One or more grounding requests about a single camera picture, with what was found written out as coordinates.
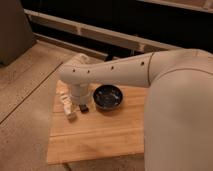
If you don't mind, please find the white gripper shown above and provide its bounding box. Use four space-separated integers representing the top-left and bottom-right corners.
70 84 91 105

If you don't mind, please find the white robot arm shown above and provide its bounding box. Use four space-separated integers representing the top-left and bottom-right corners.
59 49 213 171

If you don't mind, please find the white sponge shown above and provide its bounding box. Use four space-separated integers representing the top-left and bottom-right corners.
60 92 76 120

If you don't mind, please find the dark ceramic bowl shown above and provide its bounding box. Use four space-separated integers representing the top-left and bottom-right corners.
93 85 123 110

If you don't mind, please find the black rectangular block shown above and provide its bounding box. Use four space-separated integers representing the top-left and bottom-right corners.
79 105 89 113

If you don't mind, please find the wooden table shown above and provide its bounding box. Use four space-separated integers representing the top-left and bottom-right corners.
47 81 147 164

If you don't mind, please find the grey cabinet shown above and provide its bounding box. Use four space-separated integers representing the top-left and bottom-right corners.
0 0 36 66

